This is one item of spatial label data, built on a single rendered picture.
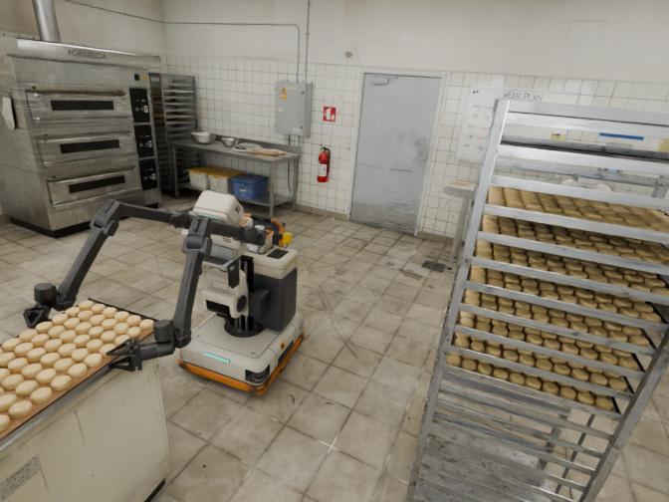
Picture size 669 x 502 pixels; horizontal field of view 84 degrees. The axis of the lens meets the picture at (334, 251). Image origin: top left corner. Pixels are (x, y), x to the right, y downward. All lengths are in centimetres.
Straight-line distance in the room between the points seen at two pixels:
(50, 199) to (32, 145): 58
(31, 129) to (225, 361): 339
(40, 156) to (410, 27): 433
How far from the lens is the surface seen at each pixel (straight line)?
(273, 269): 235
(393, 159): 527
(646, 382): 156
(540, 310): 152
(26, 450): 152
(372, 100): 532
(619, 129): 128
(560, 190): 128
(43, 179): 508
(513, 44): 502
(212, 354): 250
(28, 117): 498
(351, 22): 549
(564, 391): 165
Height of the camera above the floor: 181
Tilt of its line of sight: 23 degrees down
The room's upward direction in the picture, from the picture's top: 5 degrees clockwise
